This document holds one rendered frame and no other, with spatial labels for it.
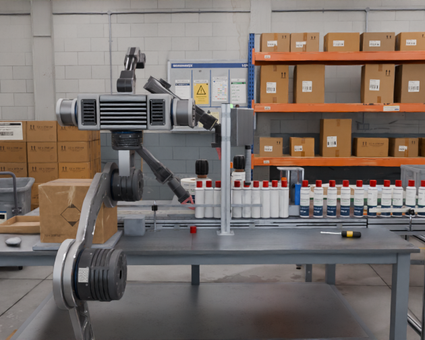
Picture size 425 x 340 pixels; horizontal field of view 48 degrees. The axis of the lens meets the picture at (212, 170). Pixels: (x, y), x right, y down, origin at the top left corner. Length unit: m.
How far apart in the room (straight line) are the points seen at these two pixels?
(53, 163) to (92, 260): 4.38
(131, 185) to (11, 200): 2.72
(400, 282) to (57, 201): 1.64
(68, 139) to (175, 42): 2.28
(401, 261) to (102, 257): 1.39
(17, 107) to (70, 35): 1.36
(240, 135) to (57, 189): 0.92
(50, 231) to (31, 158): 3.79
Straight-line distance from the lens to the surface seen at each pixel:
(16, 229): 2.68
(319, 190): 2.65
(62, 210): 2.29
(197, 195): 2.57
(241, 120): 2.42
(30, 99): 7.72
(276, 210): 2.62
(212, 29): 7.17
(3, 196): 4.66
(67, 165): 5.96
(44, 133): 6.01
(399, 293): 2.46
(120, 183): 2.06
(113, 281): 1.65
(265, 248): 2.22
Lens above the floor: 1.43
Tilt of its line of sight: 6 degrees down
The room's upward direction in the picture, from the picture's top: straight up
